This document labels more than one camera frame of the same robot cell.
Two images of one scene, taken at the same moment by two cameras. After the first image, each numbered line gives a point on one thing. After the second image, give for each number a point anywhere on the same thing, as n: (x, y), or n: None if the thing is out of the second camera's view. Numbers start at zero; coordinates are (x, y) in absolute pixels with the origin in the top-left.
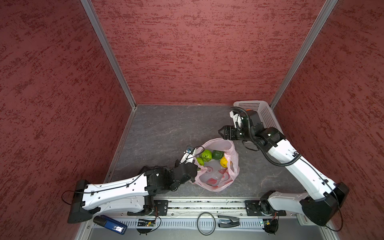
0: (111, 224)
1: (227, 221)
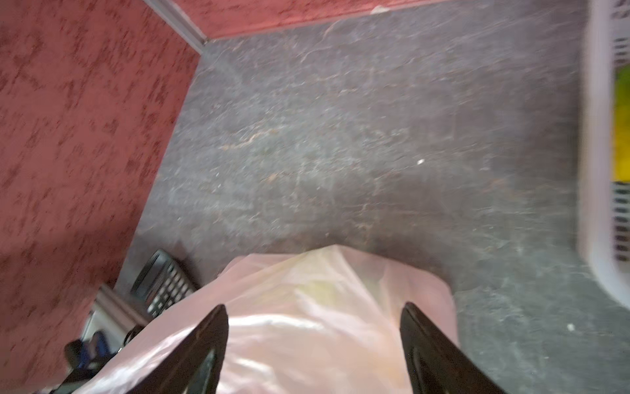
0: (89, 355)
1: None
